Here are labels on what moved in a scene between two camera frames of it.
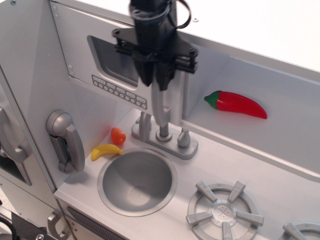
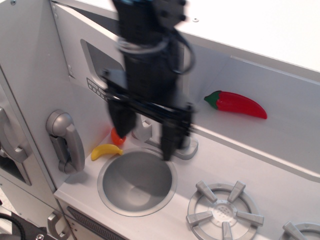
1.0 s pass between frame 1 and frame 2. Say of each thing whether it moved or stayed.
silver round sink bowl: stayed
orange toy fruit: stayed
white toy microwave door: moved
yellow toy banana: stayed
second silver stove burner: stayed
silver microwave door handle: moved
